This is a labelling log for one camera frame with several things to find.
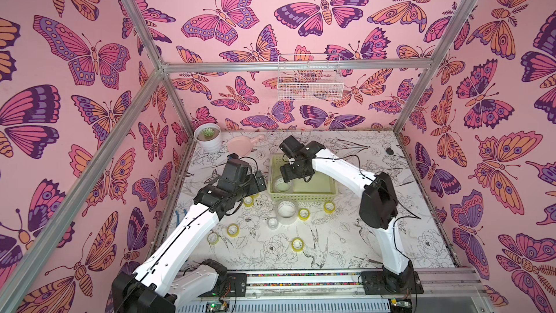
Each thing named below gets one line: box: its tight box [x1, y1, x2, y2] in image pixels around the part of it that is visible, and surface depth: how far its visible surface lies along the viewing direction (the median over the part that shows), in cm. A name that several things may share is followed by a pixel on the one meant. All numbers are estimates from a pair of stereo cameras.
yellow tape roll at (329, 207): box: [324, 201, 336, 215], surface depth 94 cm
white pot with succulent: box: [194, 123, 222, 154], surface depth 108 cm
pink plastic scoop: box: [226, 134, 265, 158], surface depth 119 cm
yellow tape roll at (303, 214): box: [298, 207, 310, 221], surface depth 91 cm
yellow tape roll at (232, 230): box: [226, 223, 240, 238], surface depth 87 cm
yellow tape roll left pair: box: [243, 195, 255, 208], surface depth 96 cm
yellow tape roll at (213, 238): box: [207, 231, 220, 245], surface depth 85 cm
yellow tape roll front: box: [291, 236, 305, 253], surface depth 84 cm
